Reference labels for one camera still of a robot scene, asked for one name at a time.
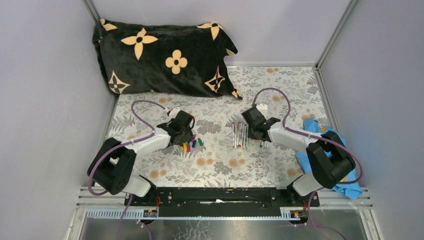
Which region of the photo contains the dark green end marker pen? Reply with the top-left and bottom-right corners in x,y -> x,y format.
243,125 -> 249,150

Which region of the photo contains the green pen cap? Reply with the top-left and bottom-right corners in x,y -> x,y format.
197,138 -> 204,146

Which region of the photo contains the yellow cap marker pen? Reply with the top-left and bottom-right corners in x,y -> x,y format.
235,123 -> 237,149

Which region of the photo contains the brown marker pen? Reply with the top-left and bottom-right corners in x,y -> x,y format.
231,122 -> 236,148

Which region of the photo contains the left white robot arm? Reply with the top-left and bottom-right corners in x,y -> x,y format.
87,109 -> 195,206

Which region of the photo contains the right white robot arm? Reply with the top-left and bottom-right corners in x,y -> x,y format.
241,106 -> 356,206

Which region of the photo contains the floral table mat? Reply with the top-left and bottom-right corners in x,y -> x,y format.
108,66 -> 328,187

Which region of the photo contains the black pillow with beige flowers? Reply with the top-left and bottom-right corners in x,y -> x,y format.
91,18 -> 242,99

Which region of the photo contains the blue cloth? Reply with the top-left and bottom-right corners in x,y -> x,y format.
296,117 -> 363,200

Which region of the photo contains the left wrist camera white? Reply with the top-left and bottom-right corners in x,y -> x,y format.
167,106 -> 181,119

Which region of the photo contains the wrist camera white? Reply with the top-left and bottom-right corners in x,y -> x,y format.
256,103 -> 268,117
167,106 -> 181,119

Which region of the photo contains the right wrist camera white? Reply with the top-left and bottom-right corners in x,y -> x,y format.
256,103 -> 268,117

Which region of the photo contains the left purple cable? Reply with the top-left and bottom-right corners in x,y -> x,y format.
87,99 -> 170,197

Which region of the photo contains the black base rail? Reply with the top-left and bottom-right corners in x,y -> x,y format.
117,174 -> 321,219

